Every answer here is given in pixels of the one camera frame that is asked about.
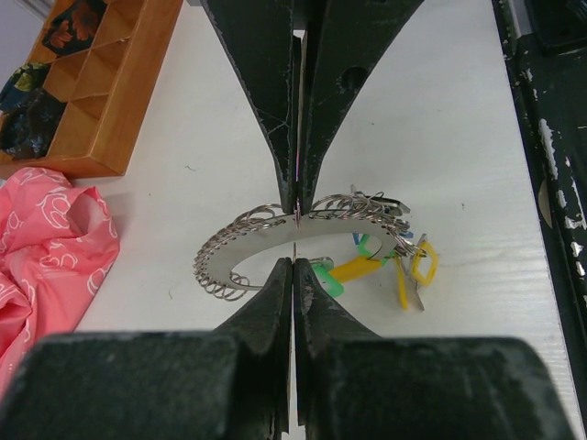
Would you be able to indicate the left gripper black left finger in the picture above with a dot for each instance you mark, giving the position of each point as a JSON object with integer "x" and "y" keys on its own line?
{"x": 228, "y": 383}

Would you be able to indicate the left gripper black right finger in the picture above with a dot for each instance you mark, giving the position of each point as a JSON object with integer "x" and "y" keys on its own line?
{"x": 354, "y": 384}

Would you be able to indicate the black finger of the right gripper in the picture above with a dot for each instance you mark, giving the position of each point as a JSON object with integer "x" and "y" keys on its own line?
{"x": 257, "y": 37}
{"x": 344, "y": 41}

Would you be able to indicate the green tag key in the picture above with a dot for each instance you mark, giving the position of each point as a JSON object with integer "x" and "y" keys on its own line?
{"x": 322, "y": 267}

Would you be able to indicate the keyring with yellow blue tags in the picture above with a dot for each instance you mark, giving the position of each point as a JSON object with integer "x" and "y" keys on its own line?
{"x": 360, "y": 232}

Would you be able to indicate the wooden compartment tray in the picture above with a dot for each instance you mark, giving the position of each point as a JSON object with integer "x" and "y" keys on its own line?
{"x": 106, "y": 90}

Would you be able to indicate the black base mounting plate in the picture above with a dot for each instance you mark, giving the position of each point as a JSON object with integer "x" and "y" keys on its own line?
{"x": 546, "y": 41}

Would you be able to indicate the pink crumpled cloth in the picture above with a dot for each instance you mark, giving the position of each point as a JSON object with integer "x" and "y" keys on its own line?
{"x": 58, "y": 243}

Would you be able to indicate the dark roll centre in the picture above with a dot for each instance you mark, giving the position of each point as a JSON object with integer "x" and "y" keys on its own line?
{"x": 21, "y": 83}

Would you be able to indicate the dark roll left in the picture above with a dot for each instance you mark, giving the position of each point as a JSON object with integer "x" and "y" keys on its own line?
{"x": 30, "y": 127}

